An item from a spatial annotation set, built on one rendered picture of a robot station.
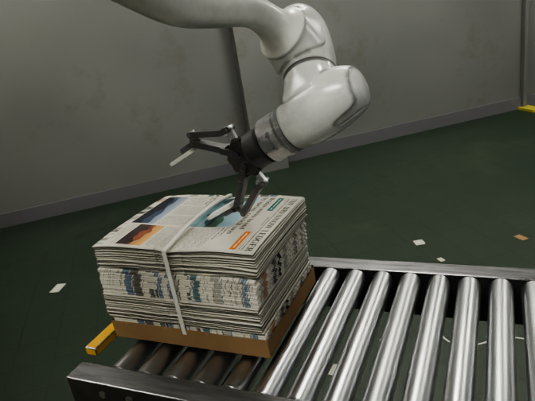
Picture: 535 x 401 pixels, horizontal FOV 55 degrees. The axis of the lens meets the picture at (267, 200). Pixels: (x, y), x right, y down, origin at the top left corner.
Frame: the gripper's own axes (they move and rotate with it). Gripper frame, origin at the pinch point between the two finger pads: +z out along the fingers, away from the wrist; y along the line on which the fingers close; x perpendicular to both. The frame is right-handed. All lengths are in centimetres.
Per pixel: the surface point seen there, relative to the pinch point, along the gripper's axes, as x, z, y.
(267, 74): 326, 121, -33
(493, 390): -13, -37, 53
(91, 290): 112, 196, 24
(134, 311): -14.8, 20.4, 14.4
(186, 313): -14.6, 8.5, 19.4
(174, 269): -13.8, 4.9, 10.5
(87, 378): -27.0, 28.6, 19.4
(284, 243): 0.0, -10.7, 19.2
